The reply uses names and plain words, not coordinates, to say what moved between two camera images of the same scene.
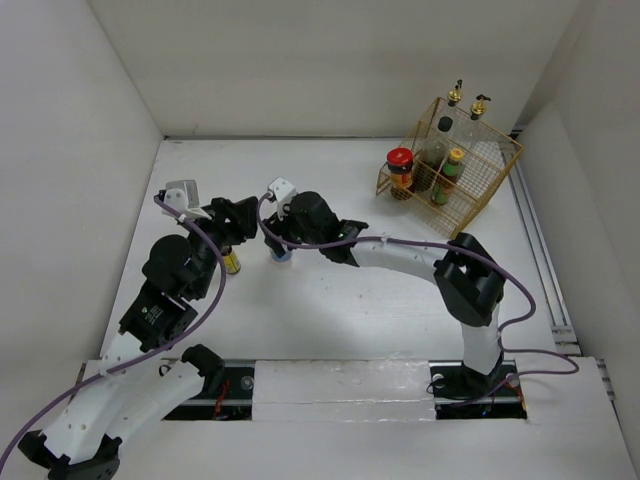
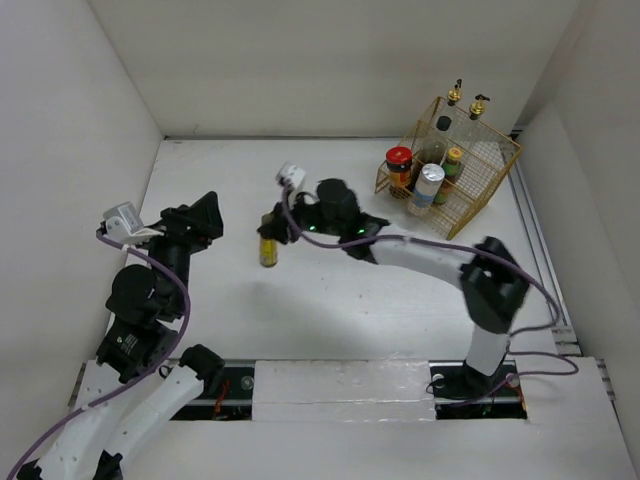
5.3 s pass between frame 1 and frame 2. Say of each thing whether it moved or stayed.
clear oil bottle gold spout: stayed
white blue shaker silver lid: moved
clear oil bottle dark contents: stayed
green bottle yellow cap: stayed
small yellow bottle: moved
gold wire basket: stayed
